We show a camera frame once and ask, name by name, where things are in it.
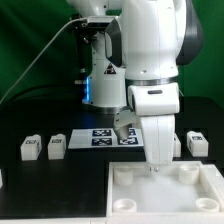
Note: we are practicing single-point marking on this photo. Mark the black camera on stand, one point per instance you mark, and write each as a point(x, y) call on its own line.
point(85, 31)

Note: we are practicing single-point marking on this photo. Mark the white part at left edge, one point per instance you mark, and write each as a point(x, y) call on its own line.
point(1, 181)

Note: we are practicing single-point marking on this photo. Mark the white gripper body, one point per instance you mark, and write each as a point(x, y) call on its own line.
point(156, 106)

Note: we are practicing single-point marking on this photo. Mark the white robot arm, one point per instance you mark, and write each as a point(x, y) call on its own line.
point(137, 47)

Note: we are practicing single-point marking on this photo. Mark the white corner fixture frame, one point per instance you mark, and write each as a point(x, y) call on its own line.
point(175, 219)

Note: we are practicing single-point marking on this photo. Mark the white fiducial marker sheet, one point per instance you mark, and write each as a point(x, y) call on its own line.
point(103, 137)

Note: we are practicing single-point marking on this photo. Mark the white square table top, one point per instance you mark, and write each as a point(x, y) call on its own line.
point(181, 188)

